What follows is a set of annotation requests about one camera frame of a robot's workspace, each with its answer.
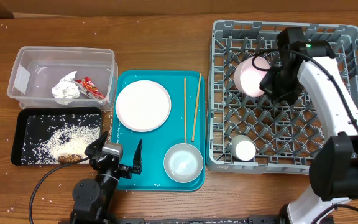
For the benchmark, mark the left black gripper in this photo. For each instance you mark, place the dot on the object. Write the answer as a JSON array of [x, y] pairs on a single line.
[[126, 171]]

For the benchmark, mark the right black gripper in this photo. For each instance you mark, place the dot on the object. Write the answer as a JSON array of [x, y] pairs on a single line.
[[267, 86]]

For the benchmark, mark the pink bowl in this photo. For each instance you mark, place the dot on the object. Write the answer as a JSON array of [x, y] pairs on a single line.
[[247, 78]]

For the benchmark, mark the white round plate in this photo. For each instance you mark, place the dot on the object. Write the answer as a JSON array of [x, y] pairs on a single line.
[[143, 106]]

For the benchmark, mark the red snack wrapper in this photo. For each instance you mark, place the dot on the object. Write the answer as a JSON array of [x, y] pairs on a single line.
[[87, 87]]

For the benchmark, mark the white paper cup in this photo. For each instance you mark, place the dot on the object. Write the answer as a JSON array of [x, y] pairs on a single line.
[[242, 148]]

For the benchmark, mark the white napkin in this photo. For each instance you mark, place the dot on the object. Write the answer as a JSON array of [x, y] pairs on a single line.
[[66, 87]]

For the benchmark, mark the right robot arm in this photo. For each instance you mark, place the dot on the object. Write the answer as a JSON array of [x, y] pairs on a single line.
[[333, 174]]

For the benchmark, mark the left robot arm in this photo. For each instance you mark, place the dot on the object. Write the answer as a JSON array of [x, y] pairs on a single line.
[[92, 197]]

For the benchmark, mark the grey dishwasher rack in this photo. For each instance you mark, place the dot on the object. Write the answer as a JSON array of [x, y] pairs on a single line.
[[287, 137]]

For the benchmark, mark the teal serving tray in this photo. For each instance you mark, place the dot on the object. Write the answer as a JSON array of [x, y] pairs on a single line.
[[156, 143]]

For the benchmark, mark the grey bowl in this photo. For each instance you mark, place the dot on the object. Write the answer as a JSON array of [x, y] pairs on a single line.
[[183, 163]]

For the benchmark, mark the black plastic tray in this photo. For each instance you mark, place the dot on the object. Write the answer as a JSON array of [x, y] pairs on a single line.
[[21, 125]]

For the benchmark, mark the right wooden chopstick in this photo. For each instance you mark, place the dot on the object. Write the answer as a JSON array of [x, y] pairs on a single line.
[[196, 108]]

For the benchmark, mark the wooden chopstick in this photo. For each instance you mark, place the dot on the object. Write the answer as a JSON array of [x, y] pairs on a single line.
[[196, 108], [185, 110]]

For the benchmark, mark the left wooden chopstick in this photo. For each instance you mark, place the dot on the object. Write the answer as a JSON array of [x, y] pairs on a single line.
[[185, 110]]

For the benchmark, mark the clear plastic storage bin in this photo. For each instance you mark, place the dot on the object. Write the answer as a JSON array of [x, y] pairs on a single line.
[[44, 77]]

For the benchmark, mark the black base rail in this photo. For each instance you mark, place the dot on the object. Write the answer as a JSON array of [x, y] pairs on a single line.
[[252, 219]]

